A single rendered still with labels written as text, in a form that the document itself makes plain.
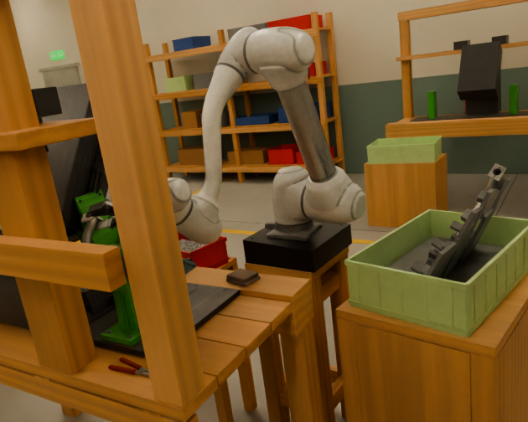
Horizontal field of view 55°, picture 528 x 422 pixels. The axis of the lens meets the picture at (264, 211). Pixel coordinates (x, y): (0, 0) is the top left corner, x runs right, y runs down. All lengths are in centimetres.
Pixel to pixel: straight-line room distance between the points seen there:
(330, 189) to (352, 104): 542
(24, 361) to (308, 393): 92
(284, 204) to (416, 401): 83
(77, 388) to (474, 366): 112
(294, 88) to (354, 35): 552
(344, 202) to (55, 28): 957
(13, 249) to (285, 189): 102
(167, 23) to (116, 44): 785
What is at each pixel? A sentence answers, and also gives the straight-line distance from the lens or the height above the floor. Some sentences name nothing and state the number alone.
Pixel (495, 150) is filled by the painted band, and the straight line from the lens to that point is 679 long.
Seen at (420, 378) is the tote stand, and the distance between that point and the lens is 173.
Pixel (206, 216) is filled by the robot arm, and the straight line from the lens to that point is 155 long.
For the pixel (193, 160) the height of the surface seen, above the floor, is 34.
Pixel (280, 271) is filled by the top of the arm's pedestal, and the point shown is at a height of 84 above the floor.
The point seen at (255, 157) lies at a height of 36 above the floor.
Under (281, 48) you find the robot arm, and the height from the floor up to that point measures 166.
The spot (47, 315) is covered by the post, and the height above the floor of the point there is 106.
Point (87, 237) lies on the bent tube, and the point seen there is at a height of 115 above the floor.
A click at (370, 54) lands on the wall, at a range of 705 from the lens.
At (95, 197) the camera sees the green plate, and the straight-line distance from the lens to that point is 184.
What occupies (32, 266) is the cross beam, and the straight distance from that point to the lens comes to 133.
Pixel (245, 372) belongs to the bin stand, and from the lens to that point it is 253.
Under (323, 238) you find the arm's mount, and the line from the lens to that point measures 199.
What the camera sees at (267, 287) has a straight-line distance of 171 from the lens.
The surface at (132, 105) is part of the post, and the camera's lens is 105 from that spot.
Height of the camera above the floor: 161
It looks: 16 degrees down
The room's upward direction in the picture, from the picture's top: 8 degrees counter-clockwise
